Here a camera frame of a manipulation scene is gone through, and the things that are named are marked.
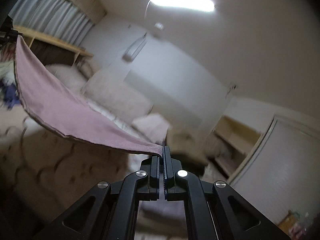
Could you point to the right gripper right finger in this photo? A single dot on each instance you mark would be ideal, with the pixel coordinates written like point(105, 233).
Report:
point(214, 210)

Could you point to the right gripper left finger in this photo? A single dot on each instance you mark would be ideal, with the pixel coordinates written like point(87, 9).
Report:
point(109, 210)

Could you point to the pink brown garment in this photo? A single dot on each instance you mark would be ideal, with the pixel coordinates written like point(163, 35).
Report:
point(58, 109)

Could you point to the pale blue curtain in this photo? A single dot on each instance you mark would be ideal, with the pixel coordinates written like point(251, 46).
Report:
point(58, 18)

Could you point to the wooden side shelf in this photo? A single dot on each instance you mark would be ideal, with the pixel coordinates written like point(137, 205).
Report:
point(51, 50)

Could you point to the purple garment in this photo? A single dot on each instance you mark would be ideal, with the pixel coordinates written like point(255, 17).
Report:
point(10, 96)

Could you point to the khaki folded garment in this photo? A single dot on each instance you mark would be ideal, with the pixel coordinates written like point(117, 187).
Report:
point(184, 147)

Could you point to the wooden corner shelf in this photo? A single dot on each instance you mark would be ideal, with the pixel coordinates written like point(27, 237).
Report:
point(243, 141)

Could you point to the white slatted door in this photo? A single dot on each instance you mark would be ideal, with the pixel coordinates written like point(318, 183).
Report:
point(283, 173)

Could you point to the bear print bed sheet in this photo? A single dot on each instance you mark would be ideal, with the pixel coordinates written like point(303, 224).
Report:
point(43, 174)

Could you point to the grey quilted pillow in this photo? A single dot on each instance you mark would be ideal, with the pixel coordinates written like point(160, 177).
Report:
point(69, 76)

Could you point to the small fluffy white pillow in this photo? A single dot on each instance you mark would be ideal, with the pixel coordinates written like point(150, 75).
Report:
point(154, 126)

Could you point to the large knitted beige pillow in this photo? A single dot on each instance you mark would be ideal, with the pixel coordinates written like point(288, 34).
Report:
point(107, 90)

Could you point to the ceiling light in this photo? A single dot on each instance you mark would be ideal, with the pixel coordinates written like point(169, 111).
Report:
point(198, 5)

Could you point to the white wall lamp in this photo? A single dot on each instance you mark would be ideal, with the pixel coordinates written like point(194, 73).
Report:
point(134, 49)

